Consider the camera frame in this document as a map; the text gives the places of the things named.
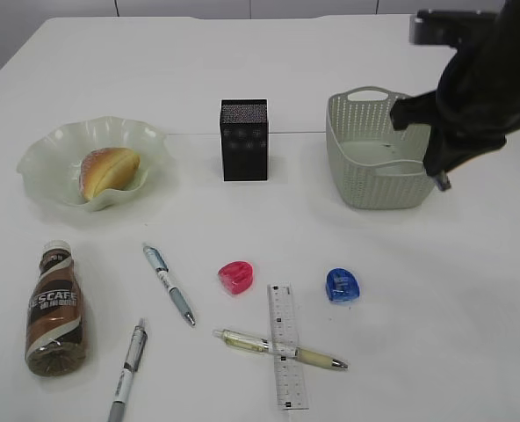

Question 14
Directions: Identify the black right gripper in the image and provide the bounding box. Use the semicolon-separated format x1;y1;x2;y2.
390;1;520;176

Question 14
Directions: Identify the blue pencil sharpener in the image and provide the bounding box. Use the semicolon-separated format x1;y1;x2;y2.
325;268;360;303

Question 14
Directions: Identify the pink pencil sharpener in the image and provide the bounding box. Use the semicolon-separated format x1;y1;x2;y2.
217;261;254;295

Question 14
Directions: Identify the golden bread roll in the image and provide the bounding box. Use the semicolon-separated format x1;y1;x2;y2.
79;148;141;201

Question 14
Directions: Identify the brown Nescafe coffee bottle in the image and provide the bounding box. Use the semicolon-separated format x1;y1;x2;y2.
25;240;87;377

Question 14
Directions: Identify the smaller paper ball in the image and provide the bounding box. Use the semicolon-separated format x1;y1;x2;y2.
433;171;451;192

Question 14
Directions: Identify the grey-green plastic basket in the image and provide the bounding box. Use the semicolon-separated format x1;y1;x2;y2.
326;86;436;210

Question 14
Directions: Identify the black mesh pen holder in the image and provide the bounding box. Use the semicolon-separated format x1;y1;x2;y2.
220;99;269;181

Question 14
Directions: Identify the cream yellow click pen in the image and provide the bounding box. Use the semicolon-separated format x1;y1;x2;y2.
213;330;349;370

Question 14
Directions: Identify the blue grey click pen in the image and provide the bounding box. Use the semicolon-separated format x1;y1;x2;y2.
142;244;196;327

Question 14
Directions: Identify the white grey click pen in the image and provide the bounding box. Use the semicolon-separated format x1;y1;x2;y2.
107;318;148;422

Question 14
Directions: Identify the pale green wavy plate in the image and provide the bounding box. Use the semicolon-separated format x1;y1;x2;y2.
17;116;167;212

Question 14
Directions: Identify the clear plastic ruler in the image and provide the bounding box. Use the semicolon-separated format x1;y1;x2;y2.
267;284;309;411

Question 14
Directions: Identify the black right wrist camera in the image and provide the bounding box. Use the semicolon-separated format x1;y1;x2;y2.
409;9;497;48

